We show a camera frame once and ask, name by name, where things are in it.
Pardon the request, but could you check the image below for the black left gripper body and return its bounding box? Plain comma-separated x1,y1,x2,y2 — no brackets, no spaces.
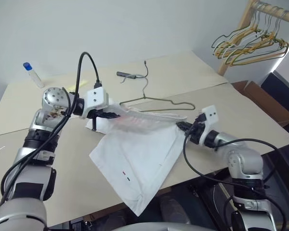
86,108,107,132

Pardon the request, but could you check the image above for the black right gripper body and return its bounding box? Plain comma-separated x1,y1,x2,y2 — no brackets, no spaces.
186,117,206,144

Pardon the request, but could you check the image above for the white cloth garment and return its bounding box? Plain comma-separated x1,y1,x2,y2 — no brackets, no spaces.
85,102,189,217

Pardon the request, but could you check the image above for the yellow sticky note pad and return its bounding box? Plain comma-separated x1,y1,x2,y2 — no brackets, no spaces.
68,78,88,91

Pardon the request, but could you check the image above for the grey usb hub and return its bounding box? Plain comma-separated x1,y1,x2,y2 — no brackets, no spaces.
116,70,137,80

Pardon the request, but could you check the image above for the clear tube blue cap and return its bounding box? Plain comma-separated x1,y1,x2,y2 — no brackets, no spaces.
22,62,45,89

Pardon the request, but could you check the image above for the brown cardboard box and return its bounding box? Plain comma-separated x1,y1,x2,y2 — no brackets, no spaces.
231,80,289,128

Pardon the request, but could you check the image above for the wooden clothes rack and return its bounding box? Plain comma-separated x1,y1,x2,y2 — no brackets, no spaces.
217,0,289,76

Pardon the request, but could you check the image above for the black furniture panel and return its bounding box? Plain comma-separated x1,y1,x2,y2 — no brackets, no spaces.
259,71,289,126

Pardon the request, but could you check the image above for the silver robot torso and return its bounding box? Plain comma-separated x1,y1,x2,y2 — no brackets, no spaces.
114,221,192,231

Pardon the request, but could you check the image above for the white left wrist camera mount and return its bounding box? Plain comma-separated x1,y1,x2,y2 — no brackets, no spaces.
79,87,110,120

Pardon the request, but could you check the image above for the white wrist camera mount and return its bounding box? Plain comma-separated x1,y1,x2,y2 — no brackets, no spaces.
199,104,219,147
79,87,110,120

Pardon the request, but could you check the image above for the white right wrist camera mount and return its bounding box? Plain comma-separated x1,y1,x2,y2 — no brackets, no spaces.
199,104,219,147

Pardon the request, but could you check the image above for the olive green wire hanger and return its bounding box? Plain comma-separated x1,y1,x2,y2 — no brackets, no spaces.
119,77,196,114

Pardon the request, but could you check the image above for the black usb cable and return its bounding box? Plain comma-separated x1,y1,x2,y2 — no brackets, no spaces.
134,61,149,79

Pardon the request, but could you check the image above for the dark green wire hanger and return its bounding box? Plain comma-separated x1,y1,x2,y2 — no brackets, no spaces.
211,9,264,58

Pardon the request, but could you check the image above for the yellow wire hanger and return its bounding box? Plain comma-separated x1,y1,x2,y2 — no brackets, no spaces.
213,11,270,60

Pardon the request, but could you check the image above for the orange wire hanger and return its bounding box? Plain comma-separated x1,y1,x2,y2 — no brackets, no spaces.
221,12,289,65

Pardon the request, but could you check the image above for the white wire hanger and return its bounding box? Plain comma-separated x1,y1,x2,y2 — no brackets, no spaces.
216,11,279,61

